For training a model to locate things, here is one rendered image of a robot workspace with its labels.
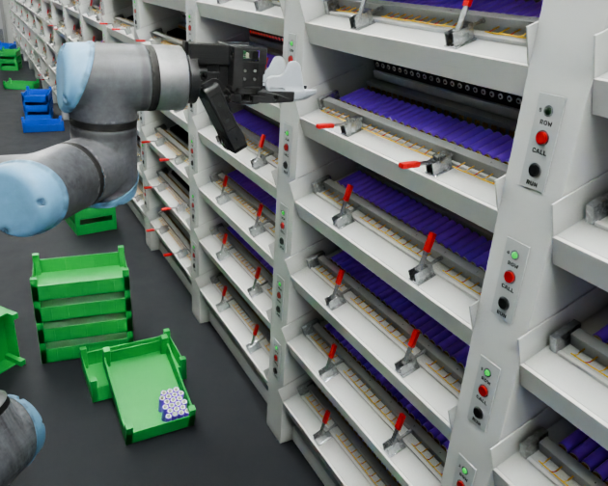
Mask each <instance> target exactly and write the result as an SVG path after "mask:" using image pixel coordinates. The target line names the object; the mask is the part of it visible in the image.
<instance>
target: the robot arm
mask: <svg viewBox="0 0 608 486"><path fill-rule="evenodd" d="M257 50H260V57H259V51H257ZM266 57H267V48H257V46H256V45H249V42H234V41H218V42H217V43H206V42H194V41H191V40H183V41H182V47H181V46H179V45H161V44H130V43H107V42H93V41H92V40H88V41H86V42H67V43H65V44H63V45H62V46H61V48H60V50H59V53H58V58H57V67H56V83H57V89H56V91H57V100H58V105H59V108H60V109H61V110H62V111H63V112H64V113H69V131H70V140H68V141H65V142H63V143H60V144H57V145H55V146H52V147H50V148H45V149H42V150H40V151H37V152H33V153H28V154H13V155H0V230H1V231H3V232H5V233H7V234H9V235H12V236H17V237H29V236H33V235H36V234H40V233H43V232H46V231H49V230H51V229H53V228H55V227H56V226H57V225H58V224H60V223H61V222H62V221H64V220H66V219H67V218H68V217H70V216H72V215H74V214H75V213H77V212H79V211H81V210H83V209H85V208H86V207H92V208H111V207H116V206H118V205H121V204H125V203H128V202H129V201H131V200H132V199H133V198H134V196H135V195H136V192H137V183H138V180H139V172H138V170H137V112H138V111H171V110H183V109H184V108H185V107H186V105H187V104H189V103H195V102H196V101H197V99H198V97H199V98H200V100H201V101H202V103H203V105H204V107H205V109H206V111H207V114H208V116H209V118H210V120H211V122H212V124H213V126H214V128H215V130H216V132H217V134H218V138H219V141H220V143H221V144H222V146H223V148H224V149H226V150H229V151H231V152H233V153H234V154H236V153H238V152H240V151H241V150H243V149H245V148H246V147H247V143H246V141H245V138H244V135H243V133H242V131H241V129H240V128H239V127H238V124H237V122H236V120H235V117H234V115H233V113H232V111H231V109H230V106H229V104H228V103H230V102H233V103H239V104H258V103H283V102H293V101H299V100H304V99H307V98H309V97H311V96H313V95H315V94H316V93H317V90H315V89H307V86H306V85H303V80H302V73H301V66H300V65H299V63H298V62H296V61H290V62H288V64H287V66H286V64H285V60H284V59H283V57H281V56H276V57H274V58H273V59H272V61H271V63H270V66H269V68H268V69H265V65H266ZM200 73H201V75H200ZM263 82H265V83H263ZM41 421H42V418H41V416H40V414H39V413H38V411H37V410H36V409H35V408H34V406H33V405H32V404H30V403H29V402H28V401H27V400H25V399H19V397H18V396H17V395H13V394H7V393H6V392H5V391H1V390H0V486H9V485H10V484H11V483H12V482H13V481H14V479H15V478H16V477H17V476H18V475H19V474H20V473H21V472H22V471H23V470H24V469H25V468H26V467H28V466H29V465H30V464H31V463H32V461H33V460H34V458H35V456H36V455H37V454H38V453H39V452H40V450H41V448H42V447H43V444H44V441H45V427H44V424H43V423H42V422H41Z"/></svg>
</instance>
